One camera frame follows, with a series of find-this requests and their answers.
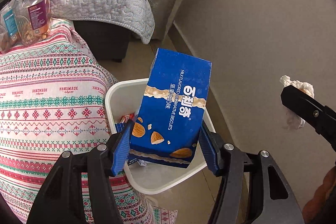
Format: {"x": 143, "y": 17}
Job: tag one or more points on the patterned tablecloth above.
{"x": 52, "y": 100}

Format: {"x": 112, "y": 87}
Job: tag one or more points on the right hand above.
{"x": 314, "y": 206}

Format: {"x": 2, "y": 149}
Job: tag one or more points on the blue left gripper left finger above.
{"x": 117, "y": 163}

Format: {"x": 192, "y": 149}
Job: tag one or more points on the dark blue tissue box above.
{"x": 123, "y": 148}

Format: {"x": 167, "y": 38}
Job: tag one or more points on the right black-lid nut jar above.
{"x": 33, "y": 20}

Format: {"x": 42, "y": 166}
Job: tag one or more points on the blue almond biscuit box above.
{"x": 169, "y": 119}

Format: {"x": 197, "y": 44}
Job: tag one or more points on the small tissue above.
{"x": 295, "y": 97}

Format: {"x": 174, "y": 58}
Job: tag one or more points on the left black-lid plastic jar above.
{"x": 9, "y": 31}

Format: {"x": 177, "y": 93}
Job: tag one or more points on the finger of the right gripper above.
{"x": 322, "y": 119}

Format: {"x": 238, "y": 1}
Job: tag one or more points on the red noodle wrapper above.
{"x": 127, "y": 117}

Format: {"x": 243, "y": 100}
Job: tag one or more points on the white trash bin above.
{"x": 123, "y": 98}

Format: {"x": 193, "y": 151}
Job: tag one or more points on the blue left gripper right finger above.
{"x": 211, "y": 144}

